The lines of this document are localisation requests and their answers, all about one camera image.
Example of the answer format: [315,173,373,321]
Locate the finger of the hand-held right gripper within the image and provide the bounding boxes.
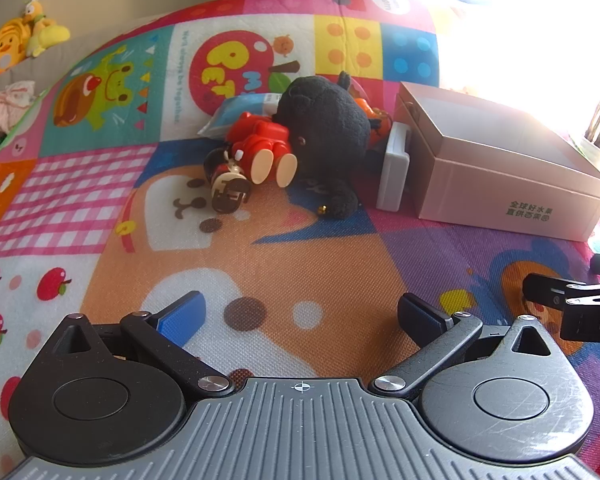
[522,272,600,311]

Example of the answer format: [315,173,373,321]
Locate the grey rectangular case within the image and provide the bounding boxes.
[376,124,412,212]

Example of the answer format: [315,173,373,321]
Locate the red toy figure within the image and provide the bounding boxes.
[225,112,298,188]

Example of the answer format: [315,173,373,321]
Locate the blue white wipes packet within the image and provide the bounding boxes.
[197,92,281,138]

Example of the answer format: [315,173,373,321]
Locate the pink white clothes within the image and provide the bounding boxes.
[0,80,37,157]

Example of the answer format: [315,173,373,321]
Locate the yellow striped plush toy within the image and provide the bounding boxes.
[0,16,33,79]

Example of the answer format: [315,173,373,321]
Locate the colourful printed play mat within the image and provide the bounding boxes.
[0,0,600,480]

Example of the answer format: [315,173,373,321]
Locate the orange toy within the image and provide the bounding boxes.
[352,95,395,148]

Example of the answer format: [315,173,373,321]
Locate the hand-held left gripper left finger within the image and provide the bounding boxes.
[50,291,236,400]

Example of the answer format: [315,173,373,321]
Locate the black-haired doll keychain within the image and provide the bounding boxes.
[203,147,253,215]

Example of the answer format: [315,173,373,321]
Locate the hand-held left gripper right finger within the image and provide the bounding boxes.
[371,292,556,398]

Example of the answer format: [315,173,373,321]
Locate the black plush toy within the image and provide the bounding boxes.
[271,71,372,220]

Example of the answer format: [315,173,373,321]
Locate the pink cardboard box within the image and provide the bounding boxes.
[394,81,600,242]

